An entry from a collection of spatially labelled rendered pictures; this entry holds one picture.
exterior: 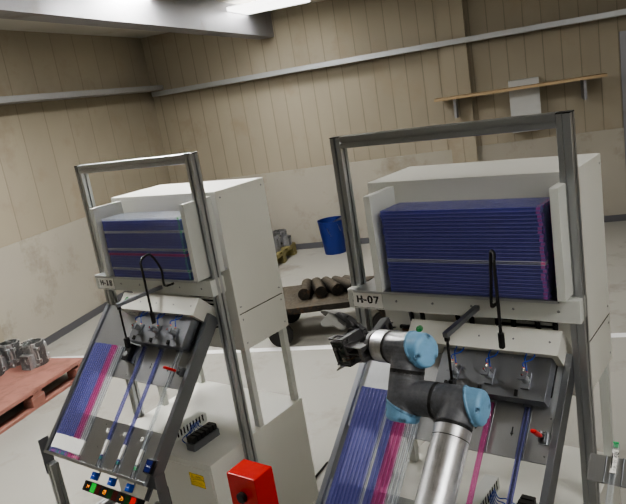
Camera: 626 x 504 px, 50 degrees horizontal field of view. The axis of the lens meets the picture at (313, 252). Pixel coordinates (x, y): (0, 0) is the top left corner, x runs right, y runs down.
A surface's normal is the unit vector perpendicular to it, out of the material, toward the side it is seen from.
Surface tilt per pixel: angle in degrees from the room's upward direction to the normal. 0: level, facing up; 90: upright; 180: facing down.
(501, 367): 42
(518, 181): 90
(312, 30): 90
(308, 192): 90
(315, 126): 90
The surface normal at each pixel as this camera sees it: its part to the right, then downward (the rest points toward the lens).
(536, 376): -0.51, -0.52
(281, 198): -0.27, 0.26
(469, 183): -0.58, 0.28
